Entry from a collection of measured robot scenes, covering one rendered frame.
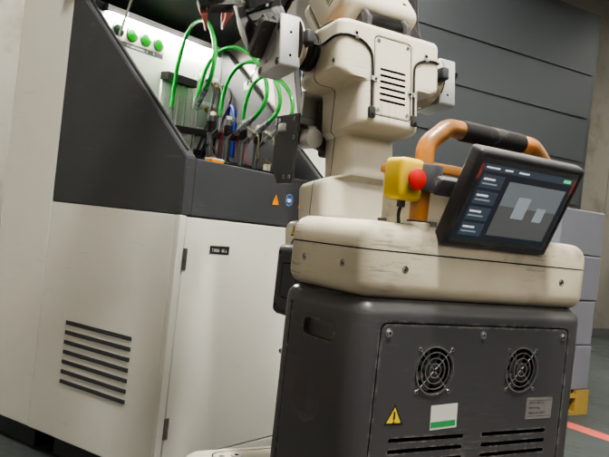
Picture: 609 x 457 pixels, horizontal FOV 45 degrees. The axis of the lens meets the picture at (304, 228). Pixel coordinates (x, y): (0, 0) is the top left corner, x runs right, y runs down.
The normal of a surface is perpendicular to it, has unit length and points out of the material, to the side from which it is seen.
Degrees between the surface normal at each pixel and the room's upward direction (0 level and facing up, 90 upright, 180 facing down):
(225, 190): 90
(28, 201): 90
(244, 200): 90
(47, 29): 90
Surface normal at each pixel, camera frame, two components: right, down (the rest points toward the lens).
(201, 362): 0.80, 0.08
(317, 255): -0.85, -0.09
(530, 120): 0.52, 0.05
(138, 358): -0.59, -0.07
